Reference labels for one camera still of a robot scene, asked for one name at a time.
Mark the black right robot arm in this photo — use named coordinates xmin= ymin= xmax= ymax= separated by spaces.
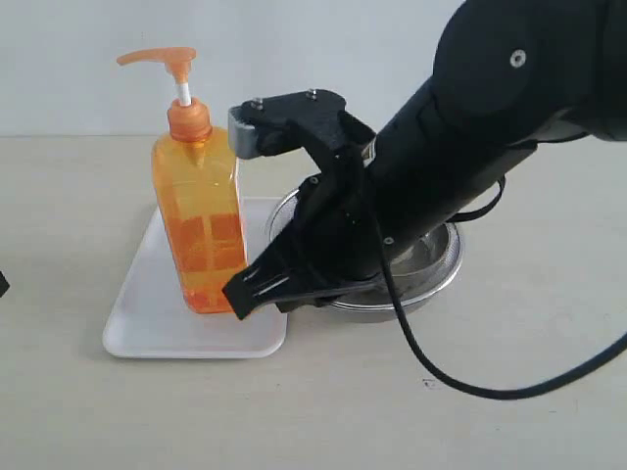
xmin=223 ymin=1 xmax=626 ymax=318

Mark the white rectangular tray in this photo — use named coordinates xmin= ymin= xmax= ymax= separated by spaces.
xmin=102 ymin=211 xmax=287 ymax=359

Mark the small stainless steel bowl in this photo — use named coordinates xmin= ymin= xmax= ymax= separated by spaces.
xmin=390 ymin=225 xmax=452 ymax=284

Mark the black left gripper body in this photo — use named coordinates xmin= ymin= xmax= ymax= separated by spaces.
xmin=0 ymin=272 xmax=10 ymax=297

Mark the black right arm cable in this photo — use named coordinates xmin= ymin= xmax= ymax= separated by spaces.
xmin=352 ymin=146 xmax=627 ymax=402

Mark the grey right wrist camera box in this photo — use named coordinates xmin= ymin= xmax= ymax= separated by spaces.
xmin=227 ymin=101 xmax=275 ymax=160

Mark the steel mesh strainer basket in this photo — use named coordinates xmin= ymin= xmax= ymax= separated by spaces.
xmin=265 ymin=185 xmax=465 ymax=324

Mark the orange pump soap bottle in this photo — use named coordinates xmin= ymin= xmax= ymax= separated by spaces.
xmin=117 ymin=47 xmax=246 ymax=314

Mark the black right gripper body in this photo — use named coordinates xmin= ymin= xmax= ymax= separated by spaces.
xmin=244 ymin=90 xmax=392 ymax=287

